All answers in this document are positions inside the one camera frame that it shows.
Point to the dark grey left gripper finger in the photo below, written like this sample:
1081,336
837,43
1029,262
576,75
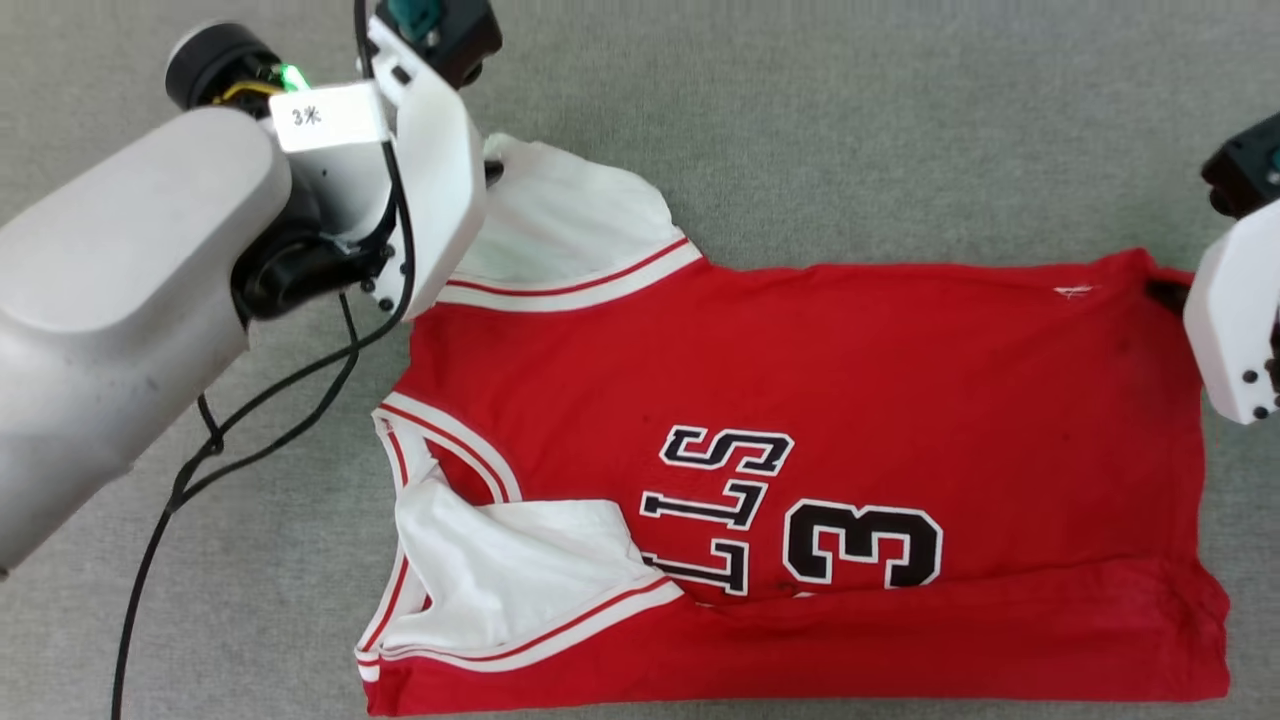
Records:
494,172

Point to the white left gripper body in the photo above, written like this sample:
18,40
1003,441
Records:
440,180

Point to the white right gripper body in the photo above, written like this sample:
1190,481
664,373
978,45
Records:
1230,320

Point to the red white basketball jersey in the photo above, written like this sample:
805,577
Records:
900,380

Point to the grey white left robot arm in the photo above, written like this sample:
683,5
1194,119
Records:
130,300

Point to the white paper label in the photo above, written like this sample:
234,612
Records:
330,116

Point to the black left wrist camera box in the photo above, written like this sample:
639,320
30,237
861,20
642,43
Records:
465,40

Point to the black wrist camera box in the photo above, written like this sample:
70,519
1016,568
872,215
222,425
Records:
1240,170
465,40

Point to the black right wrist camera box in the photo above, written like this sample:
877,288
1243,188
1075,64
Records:
1240,170

